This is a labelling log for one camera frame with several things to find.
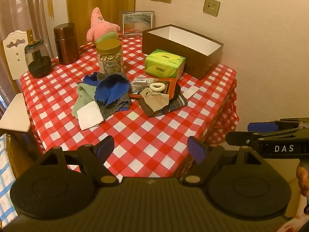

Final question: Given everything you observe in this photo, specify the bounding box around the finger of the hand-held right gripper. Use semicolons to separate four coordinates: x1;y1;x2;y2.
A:
226;129;301;148
248;118;309;131

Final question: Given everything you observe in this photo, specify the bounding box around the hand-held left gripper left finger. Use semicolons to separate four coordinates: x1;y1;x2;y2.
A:
43;136;122;186

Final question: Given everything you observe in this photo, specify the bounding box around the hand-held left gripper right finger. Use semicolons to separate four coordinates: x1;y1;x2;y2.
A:
182;136;263;186

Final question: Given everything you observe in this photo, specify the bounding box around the grey cloth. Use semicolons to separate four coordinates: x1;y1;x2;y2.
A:
97;72;132;121

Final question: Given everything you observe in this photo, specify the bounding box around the striped knit sock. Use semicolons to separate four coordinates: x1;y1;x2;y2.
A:
138;93;188;118

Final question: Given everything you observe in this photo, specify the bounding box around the green cloth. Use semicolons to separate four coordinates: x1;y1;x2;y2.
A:
72;82;97;120

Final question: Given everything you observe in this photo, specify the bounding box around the brown cardboard box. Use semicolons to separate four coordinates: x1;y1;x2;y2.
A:
142;24;224;81

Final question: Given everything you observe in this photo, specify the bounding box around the person's right hand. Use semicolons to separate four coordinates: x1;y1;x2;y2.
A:
297;162;309;197

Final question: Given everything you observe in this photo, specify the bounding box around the white cloth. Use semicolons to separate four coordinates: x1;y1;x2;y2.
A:
77;101;104;130

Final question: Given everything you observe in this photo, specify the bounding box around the red white checked tablecloth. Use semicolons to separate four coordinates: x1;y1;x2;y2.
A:
20;36;239;177

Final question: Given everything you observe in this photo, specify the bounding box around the beige sock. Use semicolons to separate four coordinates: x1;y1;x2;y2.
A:
139;88;169;113

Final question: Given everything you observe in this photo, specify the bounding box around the orange flat box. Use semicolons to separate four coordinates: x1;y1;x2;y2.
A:
130;78;178;99

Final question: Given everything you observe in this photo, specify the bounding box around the bag of cotton swabs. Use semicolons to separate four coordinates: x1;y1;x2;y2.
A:
130;76;158;95

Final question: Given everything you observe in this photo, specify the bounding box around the red and white packet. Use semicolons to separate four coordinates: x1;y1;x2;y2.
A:
282;213;305;232

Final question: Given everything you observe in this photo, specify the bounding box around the nut jar with gold lid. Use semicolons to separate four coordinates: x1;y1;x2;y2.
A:
96;39;125;75

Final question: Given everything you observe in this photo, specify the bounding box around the green tissue box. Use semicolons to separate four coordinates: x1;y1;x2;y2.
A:
145;49;186;80

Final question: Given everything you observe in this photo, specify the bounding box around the blue checked cloth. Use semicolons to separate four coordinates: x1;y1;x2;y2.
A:
0;133;18;223

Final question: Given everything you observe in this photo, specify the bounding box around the glass jar with dark contents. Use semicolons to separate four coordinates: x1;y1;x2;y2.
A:
25;39;52;79

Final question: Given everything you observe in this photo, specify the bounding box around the brown metal canister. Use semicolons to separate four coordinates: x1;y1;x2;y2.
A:
53;22;79;65

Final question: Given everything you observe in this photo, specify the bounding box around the pink starfish plush toy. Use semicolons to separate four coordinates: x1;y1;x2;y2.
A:
87;7;121;45

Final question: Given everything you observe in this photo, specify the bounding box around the white wooden chair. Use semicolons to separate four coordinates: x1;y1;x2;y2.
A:
0;30;34;133

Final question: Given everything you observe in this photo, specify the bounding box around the sheer curtain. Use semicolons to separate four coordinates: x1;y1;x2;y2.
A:
0;0;69;97

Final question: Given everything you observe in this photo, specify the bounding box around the white bead bracelet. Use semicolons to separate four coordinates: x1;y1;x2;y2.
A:
149;83;167;93

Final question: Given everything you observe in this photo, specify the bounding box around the clear picture frame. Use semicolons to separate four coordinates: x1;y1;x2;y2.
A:
121;11;156;38

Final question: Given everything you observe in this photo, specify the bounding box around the beige network wall socket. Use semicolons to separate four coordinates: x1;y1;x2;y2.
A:
203;0;221;17

